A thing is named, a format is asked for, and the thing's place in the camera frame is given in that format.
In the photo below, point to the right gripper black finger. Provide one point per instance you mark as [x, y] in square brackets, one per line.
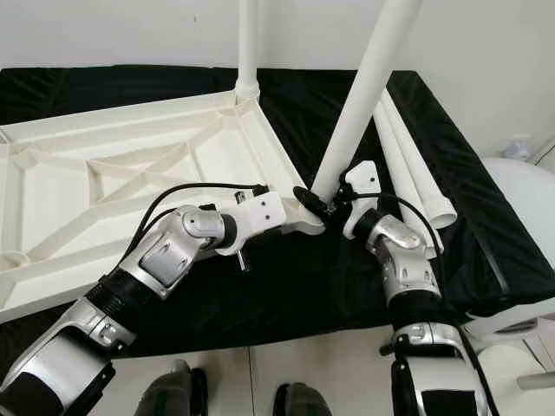
[310, 201]

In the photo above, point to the white plastic table top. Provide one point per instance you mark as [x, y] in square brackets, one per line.
[52, 208]

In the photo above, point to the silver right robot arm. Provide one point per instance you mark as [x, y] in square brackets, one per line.
[408, 260]

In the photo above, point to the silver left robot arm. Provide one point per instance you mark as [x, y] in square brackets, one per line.
[165, 260]

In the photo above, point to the black table cloth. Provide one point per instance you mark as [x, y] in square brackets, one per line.
[312, 286]

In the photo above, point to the grey robot left foot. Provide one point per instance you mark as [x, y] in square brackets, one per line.
[172, 390]

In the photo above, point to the grey robot foot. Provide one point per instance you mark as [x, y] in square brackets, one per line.
[172, 390]
[303, 400]

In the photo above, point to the grey robot right foot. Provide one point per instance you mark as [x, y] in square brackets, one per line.
[303, 400]

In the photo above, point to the white round base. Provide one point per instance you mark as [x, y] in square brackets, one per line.
[525, 381]

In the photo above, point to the grey metal rod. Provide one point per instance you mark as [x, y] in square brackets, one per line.
[536, 381]

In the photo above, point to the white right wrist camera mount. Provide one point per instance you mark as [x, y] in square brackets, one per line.
[364, 182]

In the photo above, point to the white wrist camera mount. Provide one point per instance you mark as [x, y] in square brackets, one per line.
[364, 182]
[258, 212]

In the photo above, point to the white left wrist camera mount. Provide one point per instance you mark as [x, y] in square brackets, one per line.
[258, 212]

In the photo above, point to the small white wall device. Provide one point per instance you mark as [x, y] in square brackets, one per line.
[520, 149]

